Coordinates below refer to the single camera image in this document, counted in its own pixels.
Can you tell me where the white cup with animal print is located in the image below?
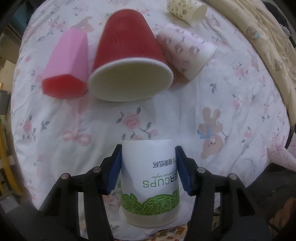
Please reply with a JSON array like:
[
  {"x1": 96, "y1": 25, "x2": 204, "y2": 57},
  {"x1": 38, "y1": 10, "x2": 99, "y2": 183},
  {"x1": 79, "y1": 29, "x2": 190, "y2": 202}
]
[{"x1": 166, "y1": 0, "x2": 207, "y2": 27}]

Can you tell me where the red ribbed paper cup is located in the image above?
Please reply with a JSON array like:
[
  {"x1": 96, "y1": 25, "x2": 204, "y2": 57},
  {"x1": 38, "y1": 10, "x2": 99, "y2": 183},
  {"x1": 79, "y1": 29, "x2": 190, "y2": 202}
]
[{"x1": 88, "y1": 9, "x2": 174, "y2": 102}]

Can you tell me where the cream bear-print duvet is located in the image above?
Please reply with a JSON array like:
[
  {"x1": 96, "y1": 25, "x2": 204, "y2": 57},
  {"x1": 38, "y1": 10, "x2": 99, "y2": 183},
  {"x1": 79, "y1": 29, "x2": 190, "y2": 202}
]
[{"x1": 206, "y1": 0, "x2": 296, "y2": 144}]

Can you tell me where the white cup with pink pattern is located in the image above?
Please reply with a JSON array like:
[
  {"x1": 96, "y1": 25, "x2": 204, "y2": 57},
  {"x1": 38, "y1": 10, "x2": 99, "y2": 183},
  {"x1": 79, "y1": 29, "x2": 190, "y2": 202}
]
[{"x1": 156, "y1": 24, "x2": 217, "y2": 81}]

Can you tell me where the pink faceted plastic cup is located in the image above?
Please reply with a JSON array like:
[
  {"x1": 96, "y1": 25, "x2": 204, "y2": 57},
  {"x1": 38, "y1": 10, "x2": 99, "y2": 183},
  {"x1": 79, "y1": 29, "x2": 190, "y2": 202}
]
[{"x1": 42, "y1": 28, "x2": 88, "y2": 99}]

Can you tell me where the yellow chair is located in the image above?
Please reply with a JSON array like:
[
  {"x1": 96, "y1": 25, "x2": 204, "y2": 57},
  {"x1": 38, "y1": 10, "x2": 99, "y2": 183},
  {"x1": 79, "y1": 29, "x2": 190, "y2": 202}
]
[{"x1": 1, "y1": 123, "x2": 22, "y2": 196}]

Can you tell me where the white floral bed sheet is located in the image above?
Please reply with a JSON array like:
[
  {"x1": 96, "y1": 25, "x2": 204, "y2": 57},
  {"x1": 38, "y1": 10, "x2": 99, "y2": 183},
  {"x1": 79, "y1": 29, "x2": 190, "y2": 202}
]
[{"x1": 11, "y1": 1, "x2": 290, "y2": 208}]

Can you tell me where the white cup with green leaves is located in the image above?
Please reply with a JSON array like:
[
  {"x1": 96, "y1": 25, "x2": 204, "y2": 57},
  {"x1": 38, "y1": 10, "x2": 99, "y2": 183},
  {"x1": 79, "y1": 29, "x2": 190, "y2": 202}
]
[{"x1": 119, "y1": 140, "x2": 181, "y2": 228}]

